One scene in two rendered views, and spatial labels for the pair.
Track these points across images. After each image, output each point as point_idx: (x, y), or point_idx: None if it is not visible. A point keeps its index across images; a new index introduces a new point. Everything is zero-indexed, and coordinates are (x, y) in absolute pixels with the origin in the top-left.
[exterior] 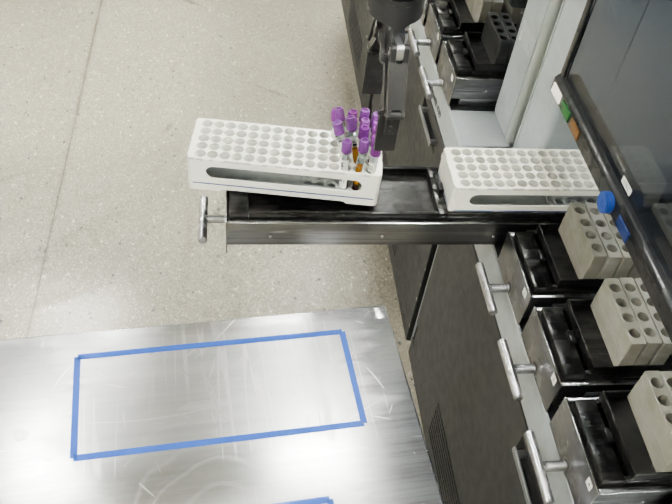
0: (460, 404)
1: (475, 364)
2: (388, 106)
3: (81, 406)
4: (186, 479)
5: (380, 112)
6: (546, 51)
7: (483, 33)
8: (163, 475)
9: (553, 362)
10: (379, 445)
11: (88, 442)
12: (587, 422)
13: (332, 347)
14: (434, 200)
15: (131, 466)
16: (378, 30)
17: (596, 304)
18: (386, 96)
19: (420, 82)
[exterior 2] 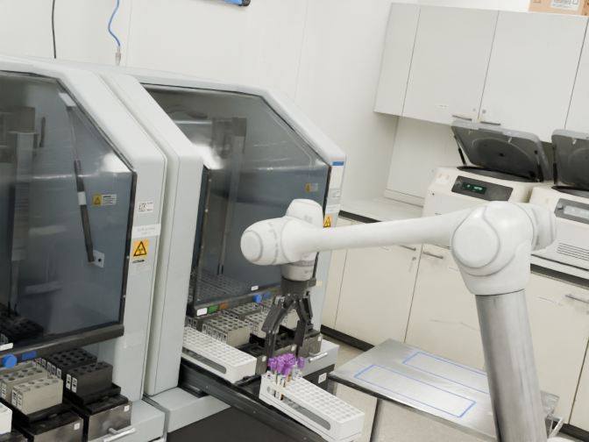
0: None
1: (241, 439)
2: (312, 313)
3: (465, 408)
4: (442, 383)
5: (310, 321)
6: (160, 321)
7: (79, 391)
8: (448, 387)
9: (290, 345)
10: (375, 360)
11: (468, 402)
12: (305, 335)
13: (363, 376)
14: (253, 380)
15: (457, 392)
16: (299, 299)
17: (259, 333)
18: (309, 312)
19: None
